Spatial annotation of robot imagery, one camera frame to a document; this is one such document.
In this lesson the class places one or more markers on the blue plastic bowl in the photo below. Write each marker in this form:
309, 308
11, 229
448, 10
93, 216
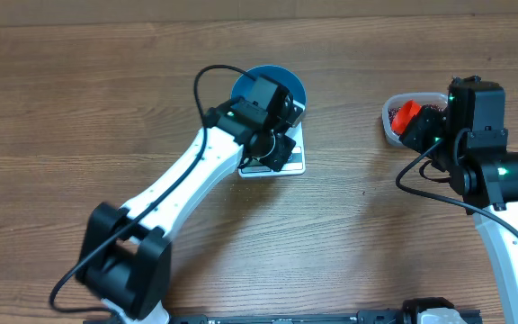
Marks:
271, 83

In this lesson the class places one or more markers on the clear container of red beans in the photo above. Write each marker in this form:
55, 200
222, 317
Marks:
423, 98

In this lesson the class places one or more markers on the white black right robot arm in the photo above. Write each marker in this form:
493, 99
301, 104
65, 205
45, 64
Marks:
468, 140

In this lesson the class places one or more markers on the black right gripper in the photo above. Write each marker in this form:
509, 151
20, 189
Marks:
423, 125

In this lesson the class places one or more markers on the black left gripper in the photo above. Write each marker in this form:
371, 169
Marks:
278, 161

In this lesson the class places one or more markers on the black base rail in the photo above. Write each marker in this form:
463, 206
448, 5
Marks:
421, 310

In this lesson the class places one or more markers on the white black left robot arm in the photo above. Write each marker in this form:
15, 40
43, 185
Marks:
125, 259

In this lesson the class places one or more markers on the white digital kitchen scale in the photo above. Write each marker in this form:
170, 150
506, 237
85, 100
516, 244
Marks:
295, 165

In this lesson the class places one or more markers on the red measuring scoop blue handle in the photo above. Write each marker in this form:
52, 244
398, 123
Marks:
400, 117

